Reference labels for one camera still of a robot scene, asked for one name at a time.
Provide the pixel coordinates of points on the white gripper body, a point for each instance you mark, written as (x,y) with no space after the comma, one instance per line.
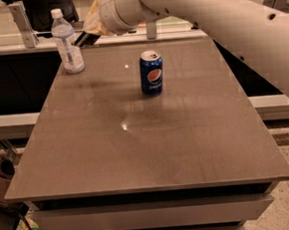
(106,10)

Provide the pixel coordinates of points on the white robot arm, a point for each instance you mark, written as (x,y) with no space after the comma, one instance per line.
(257,34)

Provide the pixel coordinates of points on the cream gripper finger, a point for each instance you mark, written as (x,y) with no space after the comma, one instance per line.
(93,23)

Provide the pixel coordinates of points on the blue pepsi soda can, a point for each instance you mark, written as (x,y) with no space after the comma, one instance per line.
(151,72)

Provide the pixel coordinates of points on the middle metal glass bracket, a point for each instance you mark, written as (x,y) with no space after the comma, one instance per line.
(150,29)

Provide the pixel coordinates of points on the black rxbar chocolate wrapper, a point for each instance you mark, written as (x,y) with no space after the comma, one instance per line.
(86,39)

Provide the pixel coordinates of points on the left metal glass bracket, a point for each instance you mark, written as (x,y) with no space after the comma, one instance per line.
(21,20)

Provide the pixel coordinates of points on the clear blue plastic water bottle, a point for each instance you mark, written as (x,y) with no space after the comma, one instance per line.
(65,38)

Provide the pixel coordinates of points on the black office chair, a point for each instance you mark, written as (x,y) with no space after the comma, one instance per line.
(39,12)

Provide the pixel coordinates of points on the grey table drawer front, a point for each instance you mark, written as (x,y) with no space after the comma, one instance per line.
(156,214)

